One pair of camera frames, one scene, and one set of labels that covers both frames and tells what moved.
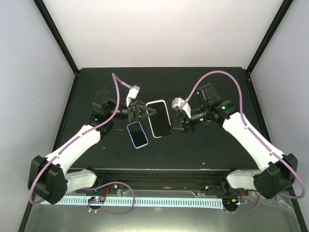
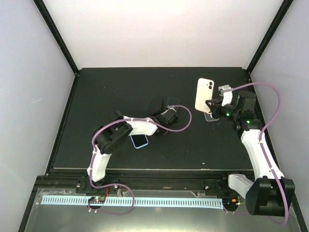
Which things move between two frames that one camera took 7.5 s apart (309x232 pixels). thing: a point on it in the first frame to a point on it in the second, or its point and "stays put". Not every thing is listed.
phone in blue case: x=137 y=135 stays put
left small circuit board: x=100 y=200 stays put
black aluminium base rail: x=183 y=181 stays put
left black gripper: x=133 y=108 to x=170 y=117
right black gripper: x=185 y=121 to x=215 y=109
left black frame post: x=58 y=37 stays put
